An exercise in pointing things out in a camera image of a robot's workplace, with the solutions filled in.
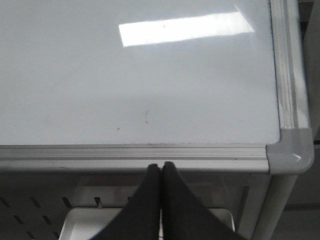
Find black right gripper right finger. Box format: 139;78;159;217
161;162;244;240

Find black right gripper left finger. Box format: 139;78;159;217
91;164;161;240

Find white plastic tray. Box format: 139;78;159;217
58;207;236;240

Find white whiteboard with aluminium frame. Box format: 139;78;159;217
0;0;314;175

